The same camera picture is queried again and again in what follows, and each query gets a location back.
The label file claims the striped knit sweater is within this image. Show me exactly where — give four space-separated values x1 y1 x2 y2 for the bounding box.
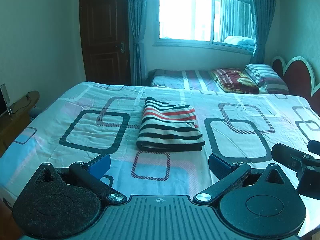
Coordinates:
136 96 205 153

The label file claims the patterned white bed sheet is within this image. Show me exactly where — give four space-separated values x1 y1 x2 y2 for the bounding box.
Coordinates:
0 81 320 238

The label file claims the red heart headboard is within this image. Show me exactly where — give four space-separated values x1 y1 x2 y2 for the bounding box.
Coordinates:
271 56 320 114

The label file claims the striped pillow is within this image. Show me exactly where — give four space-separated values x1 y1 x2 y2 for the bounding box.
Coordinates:
245 64 289 94

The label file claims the red folded blanket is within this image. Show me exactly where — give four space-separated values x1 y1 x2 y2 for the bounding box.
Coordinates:
210 68 259 94

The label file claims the wooden side table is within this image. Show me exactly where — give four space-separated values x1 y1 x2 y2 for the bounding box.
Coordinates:
1 90 40 156

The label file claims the white bedding on sill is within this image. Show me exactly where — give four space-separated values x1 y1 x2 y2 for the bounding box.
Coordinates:
224 36 255 49

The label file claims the window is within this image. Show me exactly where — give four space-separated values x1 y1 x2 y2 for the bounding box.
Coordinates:
153 0 255 54

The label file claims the dark wooden door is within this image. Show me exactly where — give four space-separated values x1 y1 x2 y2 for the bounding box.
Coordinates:
79 0 131 85

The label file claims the blue right curtain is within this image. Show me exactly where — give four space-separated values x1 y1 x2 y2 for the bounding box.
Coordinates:
250 0 276 63

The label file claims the blue curtain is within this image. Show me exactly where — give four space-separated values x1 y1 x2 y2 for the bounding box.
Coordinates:
250 0 276 63
127 0 148 86

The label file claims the blue left curtain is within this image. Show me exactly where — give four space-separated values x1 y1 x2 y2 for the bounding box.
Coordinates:
127 0 148 86

